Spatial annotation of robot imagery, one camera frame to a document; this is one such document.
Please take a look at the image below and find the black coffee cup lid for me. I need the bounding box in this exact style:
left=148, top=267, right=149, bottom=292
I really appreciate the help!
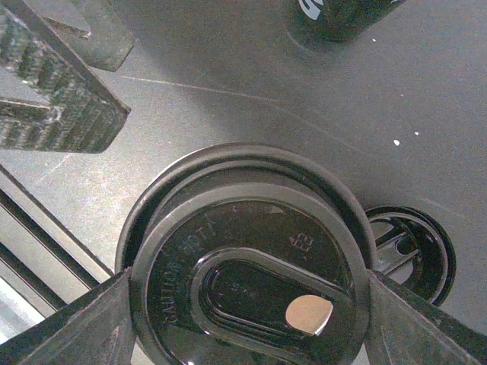
left=115, top=144, right=377, bottom=364

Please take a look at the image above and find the black lid stack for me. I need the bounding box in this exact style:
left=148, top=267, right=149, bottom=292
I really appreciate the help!
left=288, top=0, right=403, bottom=43

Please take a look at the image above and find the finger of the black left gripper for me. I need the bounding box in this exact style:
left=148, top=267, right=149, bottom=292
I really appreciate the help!
left=27, top=0, right=135, bottom=71
left=1, top=1, right=130, bottom=153

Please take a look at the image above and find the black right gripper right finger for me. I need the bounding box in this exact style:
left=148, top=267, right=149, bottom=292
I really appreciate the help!
left=364, top=271, right=486, bottom=364

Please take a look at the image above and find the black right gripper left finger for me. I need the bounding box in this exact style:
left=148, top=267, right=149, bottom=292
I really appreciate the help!
left=1, top=269, right=136, bottom=364

